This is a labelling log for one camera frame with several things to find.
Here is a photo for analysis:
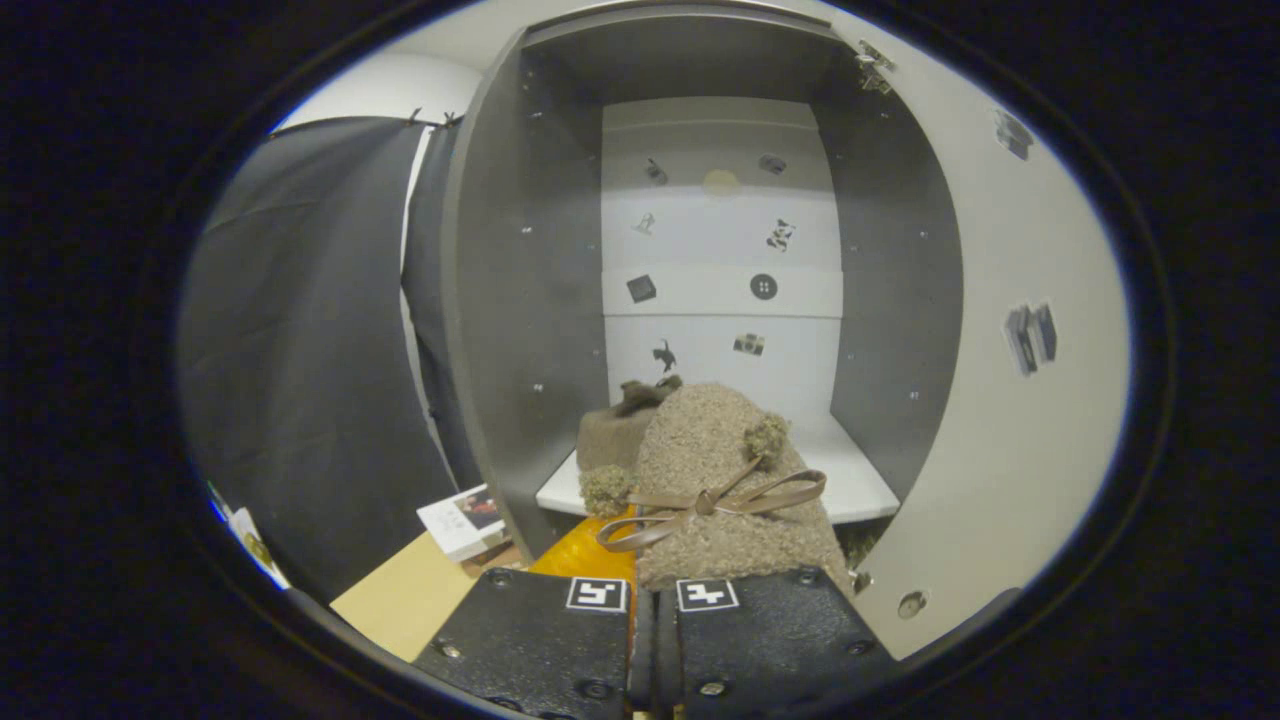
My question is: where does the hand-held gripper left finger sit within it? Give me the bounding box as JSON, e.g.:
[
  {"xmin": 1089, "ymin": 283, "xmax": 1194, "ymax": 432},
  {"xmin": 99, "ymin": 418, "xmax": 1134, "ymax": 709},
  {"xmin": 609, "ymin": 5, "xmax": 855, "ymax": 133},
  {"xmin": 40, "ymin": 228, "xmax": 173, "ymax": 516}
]
[{"xmin": 410, "ymin": 508, "xmax": 656, "ymax": 720}]

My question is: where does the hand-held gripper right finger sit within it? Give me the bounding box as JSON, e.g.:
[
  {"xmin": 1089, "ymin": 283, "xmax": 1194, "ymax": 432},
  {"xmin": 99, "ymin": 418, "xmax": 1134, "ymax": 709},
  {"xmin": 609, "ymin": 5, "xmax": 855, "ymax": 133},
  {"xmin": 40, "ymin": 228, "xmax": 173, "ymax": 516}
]
[{"xmin": 655, "ymin": 565, "xmax": 899, "ymax": 720}]

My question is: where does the brown fuzzy shoe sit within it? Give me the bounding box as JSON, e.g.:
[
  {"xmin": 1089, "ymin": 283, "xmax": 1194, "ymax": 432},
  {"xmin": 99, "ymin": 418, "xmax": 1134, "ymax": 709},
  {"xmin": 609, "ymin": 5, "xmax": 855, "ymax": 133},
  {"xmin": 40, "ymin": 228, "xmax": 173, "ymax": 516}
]
[
  {"xmin": 576, "ymin": 375, "xmax": 686, "ymax": 473},
  {"xmin": 578, "ymin": 383, "xmax": 853, "ymax": 593}
]

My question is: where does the grey shoe cabinet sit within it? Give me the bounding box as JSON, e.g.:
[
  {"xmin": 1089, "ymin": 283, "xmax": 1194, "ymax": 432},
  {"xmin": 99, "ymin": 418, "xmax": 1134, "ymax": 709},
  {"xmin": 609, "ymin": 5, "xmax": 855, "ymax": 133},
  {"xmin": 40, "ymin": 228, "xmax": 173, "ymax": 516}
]
[{"xmin": 440, "ymin": 5, "xmax": 966, "ymax": 561}]

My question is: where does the brown book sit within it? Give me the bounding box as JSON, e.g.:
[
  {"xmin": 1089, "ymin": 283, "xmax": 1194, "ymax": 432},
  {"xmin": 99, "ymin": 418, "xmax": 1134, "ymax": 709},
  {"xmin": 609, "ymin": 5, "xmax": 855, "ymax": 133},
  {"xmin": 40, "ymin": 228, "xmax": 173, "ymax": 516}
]
[{"xmin": 462, "ymin": 540, "xmax": 526, "ymax": 573}]

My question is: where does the black backdrop cloth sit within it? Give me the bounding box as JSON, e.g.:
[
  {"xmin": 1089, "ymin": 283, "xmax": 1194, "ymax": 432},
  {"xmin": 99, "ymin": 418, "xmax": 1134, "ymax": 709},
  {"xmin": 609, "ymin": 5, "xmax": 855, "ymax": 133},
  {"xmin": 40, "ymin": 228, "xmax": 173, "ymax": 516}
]
[{"xmin": 180, "ymin": 117, "xmax": 481, "ymax": 601}]

